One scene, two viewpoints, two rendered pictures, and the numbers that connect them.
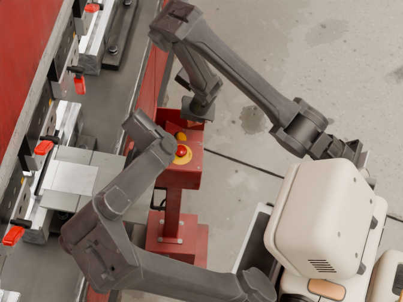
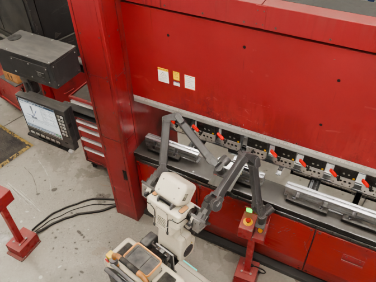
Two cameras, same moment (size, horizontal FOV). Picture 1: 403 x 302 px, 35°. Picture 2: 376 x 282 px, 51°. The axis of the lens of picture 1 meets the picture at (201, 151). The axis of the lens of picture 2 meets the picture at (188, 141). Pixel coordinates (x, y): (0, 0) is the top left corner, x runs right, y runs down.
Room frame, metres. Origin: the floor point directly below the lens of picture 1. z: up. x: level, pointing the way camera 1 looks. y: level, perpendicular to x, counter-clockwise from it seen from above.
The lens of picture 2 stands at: (1.39, -1.65, 3.18)
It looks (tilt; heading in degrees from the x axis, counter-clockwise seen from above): 43 degrees down; 117
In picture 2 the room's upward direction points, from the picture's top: 2 degrees counter-clockwise
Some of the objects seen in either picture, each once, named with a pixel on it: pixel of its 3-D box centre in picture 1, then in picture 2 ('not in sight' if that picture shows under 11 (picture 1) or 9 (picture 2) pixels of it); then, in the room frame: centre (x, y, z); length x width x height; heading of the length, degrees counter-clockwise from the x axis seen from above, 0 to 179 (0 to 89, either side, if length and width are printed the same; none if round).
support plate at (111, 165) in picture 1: (101, 184); (226, 175); (0.76, 0.24, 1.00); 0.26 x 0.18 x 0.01; 88
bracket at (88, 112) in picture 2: not in sight; (74, 117); (-0.55, 0.16, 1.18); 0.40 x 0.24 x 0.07; 178
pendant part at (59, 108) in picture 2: not in sight; (50, 118); (-0.46, -0.13, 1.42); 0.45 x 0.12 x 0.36; 177
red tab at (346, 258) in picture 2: not in sight; (352, 261); (1.78, 0.19, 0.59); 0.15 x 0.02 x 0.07; 178
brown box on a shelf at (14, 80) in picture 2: not in sight; (16, 71); (-1.68, 0.65, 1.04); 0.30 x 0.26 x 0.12; 166
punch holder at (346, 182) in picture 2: not in sight; (344, 173); (1.54, 0.35, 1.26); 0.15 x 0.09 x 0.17; 178
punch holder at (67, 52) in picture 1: (50, 54); (258, 145); (0.94, 0.38, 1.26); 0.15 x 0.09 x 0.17; 178
